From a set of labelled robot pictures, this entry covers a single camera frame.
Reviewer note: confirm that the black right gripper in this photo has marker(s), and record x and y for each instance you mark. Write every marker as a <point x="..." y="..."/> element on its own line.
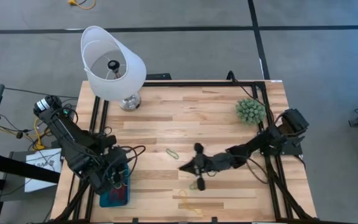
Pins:
<point x="216" y="161"/>

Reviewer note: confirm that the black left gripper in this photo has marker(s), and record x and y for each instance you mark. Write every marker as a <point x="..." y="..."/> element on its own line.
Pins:
<point x="110" y="171"/>

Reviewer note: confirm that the small green rubber band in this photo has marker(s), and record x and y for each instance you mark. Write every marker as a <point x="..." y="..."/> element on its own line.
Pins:
<point x="167" y="150"/>

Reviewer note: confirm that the yellow rubber band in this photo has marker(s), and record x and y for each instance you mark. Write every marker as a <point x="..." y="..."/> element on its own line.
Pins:
<point x="186" y="200"/>

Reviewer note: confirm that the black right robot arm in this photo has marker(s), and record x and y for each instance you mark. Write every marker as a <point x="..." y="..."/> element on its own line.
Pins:
<point x="259" y="141"/>

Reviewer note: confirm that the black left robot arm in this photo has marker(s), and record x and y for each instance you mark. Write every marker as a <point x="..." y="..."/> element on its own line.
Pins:
<point x="70" y="133"/>

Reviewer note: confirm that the teal plastic bin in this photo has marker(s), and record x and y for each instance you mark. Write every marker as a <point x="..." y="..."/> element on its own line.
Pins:
<point x="120" y="200"/>

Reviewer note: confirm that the white printed paper sheet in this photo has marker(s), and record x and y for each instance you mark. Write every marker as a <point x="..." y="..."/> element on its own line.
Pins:
<point x="42" y="165"/>

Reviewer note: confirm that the green plant in white pot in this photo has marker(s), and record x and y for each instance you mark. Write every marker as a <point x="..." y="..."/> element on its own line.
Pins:
<point x="250" y="112"/>

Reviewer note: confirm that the black metal beam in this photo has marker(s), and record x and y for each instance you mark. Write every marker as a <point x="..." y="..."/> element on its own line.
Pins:
<point x="17" y="168"/>

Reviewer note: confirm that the black flat box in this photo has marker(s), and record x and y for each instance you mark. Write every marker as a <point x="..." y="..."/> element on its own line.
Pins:
<point x="158" y="76"/>

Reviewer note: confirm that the white shade silver table lamp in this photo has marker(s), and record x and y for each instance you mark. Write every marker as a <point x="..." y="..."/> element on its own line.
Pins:
<point x="129" y="74"/>

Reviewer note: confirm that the black aluminium table frame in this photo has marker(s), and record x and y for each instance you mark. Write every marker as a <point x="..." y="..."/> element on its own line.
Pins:
<point x="197" y="84"/>

